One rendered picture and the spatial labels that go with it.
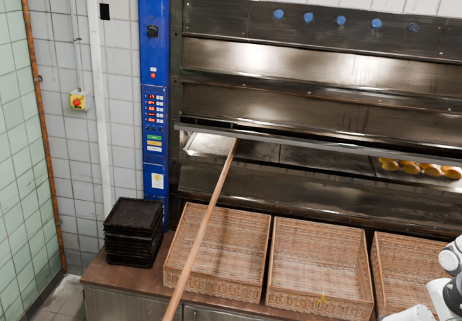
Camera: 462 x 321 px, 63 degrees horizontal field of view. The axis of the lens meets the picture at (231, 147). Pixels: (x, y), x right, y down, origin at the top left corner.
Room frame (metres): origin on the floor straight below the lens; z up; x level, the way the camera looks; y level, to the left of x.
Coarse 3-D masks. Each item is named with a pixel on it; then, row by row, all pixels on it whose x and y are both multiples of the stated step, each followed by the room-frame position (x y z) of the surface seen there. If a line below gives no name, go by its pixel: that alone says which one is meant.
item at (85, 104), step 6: (72, 96) 2.09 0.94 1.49; (78, 96) 2.09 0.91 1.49; (84, 96) 2.09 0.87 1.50; (90, 96) 2.15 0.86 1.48; (72, 102) 2.10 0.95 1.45; (84, 102) 2.09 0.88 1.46; (90, 102) 2.14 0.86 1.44; (72, 108) 2.10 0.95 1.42; (78, 108) 2.09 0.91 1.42; (84, 108) 2.09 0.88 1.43
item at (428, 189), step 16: (192, 160) 2.08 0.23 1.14; (208, 160) 2.07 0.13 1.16; (224, 160) 2.05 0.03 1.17; (240, 160) 2.06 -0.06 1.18; (256, 160) 2.08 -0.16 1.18; (304, 176) 1.99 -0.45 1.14; (320, 176) 1.98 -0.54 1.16; (336, 176) 1.97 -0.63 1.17; (352, 176) 1.98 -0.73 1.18; (368, 176) 1.99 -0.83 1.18; (432, 192) 1.90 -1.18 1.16; (448, 192) 1.89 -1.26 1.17
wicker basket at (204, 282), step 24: (192, 216) 2.02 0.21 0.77; (216, 216) 2.01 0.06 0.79; (240, 216) 1.99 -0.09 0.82; (264, 216) 1.98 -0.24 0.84; (216, 240) 1.96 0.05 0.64; (240, 240) 1.95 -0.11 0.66; (264, 240) 1.94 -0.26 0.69; (168, 264) 1.66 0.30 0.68; (216, 264) 1.80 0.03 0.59; (240, 264) 1.81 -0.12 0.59; (264, 264) 1.64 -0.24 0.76; (192, 288) 1.57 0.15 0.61; (216, 288) 1.56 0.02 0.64; (240, 288) 1.53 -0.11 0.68
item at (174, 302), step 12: (228, 156) 2.05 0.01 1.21; (228, 168) 1.92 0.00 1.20; (216, 192) 1.63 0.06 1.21; (204, 216) 1.44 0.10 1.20; (204, 228) 1.35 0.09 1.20; (192, 252) 1.18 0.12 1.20; (192, 264) 1.13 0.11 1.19; (180, 276) 1.06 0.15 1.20; (180, 288) 1.00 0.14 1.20; (168, 312) 0.89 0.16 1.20
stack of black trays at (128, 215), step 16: (112, 208) 1.87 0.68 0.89; (128, 208) 1.90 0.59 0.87; (144, 208) 1.91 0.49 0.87; (160, 208) 1.92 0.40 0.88; (112, 224) 1.72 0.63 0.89; (128, 224) 1.75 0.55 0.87; (144, 224) 1.76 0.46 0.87; (160, 224) 1.94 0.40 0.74; (112, 240) 1.73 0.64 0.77; (128, 240) 1.73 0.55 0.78; (144, 240) 1.71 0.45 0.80; (160, 240) 1.90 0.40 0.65; (112, 256) 1.72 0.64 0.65; (128, 256) 1.72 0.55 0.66; (144, 256) 1.72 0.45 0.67
